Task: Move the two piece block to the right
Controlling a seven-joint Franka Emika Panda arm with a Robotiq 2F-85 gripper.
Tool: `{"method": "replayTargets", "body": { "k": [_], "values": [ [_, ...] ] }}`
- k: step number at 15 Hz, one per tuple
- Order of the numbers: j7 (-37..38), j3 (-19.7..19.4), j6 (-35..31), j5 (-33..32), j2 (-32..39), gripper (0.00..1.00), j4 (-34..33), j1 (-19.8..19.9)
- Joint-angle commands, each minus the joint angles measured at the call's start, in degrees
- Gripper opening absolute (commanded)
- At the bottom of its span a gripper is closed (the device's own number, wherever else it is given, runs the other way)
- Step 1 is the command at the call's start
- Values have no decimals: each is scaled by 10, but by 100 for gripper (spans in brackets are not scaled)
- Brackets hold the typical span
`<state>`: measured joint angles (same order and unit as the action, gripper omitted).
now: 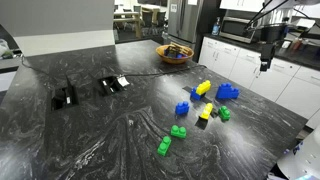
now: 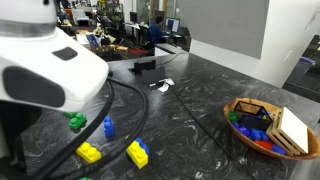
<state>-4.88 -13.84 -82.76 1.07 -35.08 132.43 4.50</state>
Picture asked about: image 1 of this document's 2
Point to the large blue stepped block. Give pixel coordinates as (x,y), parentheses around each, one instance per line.
(227,91)

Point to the small blue toy block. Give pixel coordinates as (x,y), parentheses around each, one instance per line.
(182,108)

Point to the red sauce bottle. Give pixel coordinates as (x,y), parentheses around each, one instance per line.
(297,44)

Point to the small white counter item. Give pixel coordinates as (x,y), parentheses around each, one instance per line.
(286,44)

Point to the yellow on blue block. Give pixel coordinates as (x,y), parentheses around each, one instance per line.
(201,90)

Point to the silver microwave oven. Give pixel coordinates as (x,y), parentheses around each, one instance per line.
(235,29)

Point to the small wooden crate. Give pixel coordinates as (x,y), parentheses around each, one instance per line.
(180,48)

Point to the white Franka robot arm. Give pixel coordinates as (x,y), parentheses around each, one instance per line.
(306,156)

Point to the dark dining chair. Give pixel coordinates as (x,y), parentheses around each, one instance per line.
(148,18)

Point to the blue blocks inside bowl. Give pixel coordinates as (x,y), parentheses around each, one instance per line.
(179,56)

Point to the blue soap bottle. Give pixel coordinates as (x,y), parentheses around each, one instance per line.
(216,28)

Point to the wooden bowl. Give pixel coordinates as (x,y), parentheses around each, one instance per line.
(173,60)

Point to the stainless steel refrigerator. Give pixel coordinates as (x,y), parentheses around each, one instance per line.
(185,20)

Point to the white paper tag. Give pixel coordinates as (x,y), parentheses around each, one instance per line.
(123,81)

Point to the white paper on refrigerator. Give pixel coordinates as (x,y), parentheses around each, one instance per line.
(173,8)

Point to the white wall cabinet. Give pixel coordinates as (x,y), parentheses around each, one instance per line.
(241,4)

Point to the white base cabinets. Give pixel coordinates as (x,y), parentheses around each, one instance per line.
(233,63)

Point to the wooden dining table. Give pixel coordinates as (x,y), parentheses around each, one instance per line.
(128,16)

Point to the clear plastic bag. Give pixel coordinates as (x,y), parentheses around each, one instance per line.
(5,48)

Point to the black table outlet box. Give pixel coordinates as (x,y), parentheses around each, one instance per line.
(63,96)
(109,86)

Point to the long yellow toy block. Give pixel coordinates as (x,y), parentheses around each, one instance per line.
(206,111)

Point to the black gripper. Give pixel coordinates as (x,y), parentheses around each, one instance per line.
(271,33)

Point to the green toy building block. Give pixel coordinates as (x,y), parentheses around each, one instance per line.
(164,146)
(178,132)
(224,113)

